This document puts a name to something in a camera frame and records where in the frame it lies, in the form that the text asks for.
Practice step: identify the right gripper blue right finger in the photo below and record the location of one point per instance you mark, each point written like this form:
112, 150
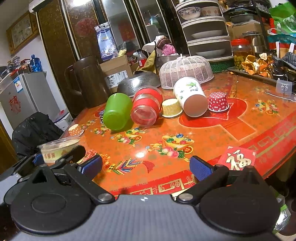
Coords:
209, 177

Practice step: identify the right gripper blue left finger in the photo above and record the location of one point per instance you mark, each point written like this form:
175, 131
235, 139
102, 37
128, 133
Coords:
68, 170

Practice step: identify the green plastic cup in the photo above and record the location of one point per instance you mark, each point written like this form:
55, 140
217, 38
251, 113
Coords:
117, 111

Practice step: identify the white paper cup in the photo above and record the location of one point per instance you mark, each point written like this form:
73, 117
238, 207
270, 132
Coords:
191, 97

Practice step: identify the red fu envelope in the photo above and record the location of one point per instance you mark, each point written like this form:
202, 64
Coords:
236, 158

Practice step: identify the orange polka dot cupcake liner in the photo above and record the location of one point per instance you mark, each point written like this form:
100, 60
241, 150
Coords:
75, 130

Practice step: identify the white foam box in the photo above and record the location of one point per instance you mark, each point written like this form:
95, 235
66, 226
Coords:
63, 120

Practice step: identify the wooden chair with clothes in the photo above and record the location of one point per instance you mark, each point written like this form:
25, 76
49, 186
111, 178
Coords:
35, 130

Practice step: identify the purple polka dot cupcake liner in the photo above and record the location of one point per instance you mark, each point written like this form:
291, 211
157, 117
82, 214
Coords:
101, 113

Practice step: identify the gripper body left black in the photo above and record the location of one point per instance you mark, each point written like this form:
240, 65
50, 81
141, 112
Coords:
20, 169

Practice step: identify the red polka dot cupcake liner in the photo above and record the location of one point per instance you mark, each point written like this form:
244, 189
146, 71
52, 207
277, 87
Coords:
217, 102

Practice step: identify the yellow cupcake liner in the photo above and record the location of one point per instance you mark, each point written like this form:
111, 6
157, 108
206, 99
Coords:
171, 108

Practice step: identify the brown plastic pitcher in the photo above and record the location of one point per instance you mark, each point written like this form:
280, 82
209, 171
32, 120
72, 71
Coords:
85, 78

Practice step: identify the red clear plastic jar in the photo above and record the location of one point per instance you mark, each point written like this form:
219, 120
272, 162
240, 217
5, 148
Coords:
147, 103

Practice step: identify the steel colander bowl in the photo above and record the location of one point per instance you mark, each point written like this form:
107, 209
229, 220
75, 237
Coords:
131, 85

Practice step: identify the silver refrigerator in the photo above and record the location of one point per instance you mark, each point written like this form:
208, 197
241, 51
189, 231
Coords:
25, 95

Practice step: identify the cardboard box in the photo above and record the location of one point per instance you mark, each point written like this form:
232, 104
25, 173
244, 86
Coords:
116, 70

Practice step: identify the white mesh food cover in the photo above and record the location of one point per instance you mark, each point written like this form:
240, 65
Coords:
193, 66

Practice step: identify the tray of dried peels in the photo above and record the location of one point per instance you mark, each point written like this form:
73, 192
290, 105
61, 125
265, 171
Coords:
266, 68

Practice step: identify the blue white snack bag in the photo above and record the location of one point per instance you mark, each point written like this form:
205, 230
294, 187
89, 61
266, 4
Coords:
107, 46

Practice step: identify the red label drink bottle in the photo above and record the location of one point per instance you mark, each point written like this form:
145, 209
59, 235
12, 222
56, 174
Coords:
141, 58

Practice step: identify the red lid pickle jar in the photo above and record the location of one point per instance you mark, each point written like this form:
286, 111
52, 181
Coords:
241, 49

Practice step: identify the white tiered dish rack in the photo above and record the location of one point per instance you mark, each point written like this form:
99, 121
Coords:
205, 29

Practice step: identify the green shopping bag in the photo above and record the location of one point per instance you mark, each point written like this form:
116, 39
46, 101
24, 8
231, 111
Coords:
284, 17

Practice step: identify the wall clock wooden frame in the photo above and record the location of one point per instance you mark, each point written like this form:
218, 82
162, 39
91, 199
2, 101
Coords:
21, 32

